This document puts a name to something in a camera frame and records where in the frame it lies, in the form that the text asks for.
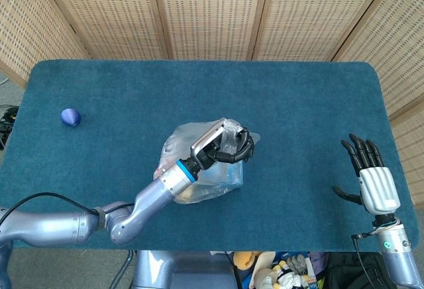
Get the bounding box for clear plastic shopping bag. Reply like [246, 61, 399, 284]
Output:
[152, 118, 261, 205]

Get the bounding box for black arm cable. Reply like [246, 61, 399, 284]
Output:
[350, 231, 382, 289]
[0, 192, 135, 233]

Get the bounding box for yellow plush toy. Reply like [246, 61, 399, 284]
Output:
[233, 251, 262, 270]

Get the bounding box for black backpack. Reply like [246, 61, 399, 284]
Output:
[326, 252, 388, 289]

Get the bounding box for teal table mat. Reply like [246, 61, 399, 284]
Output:
[0, 59, 419, 253]

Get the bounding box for grey torso cables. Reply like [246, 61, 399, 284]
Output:
[109, 250, 136, 289]

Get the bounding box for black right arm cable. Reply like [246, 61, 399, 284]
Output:
[350, 231, 382, 289]

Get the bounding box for blue ball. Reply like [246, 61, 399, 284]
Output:
[60, 107, 82, 127]

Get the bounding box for silver-blue robot torso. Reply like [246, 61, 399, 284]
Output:
[132, 250, 238, 289]

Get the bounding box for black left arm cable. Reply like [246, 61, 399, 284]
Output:
[0, 192, 135, 233]

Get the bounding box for blue snack packet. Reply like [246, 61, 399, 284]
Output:
[225, 162, 244, 187]

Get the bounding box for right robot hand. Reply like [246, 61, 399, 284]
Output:
[332, 133, 400, 223]

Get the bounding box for white plush toy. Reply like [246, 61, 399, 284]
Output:
[256, 258, 314, 289]

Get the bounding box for woven folding screen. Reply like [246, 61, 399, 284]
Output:
[0, 0, 424, 203]

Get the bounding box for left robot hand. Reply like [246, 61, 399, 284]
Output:
[189, 118, 256, 172]

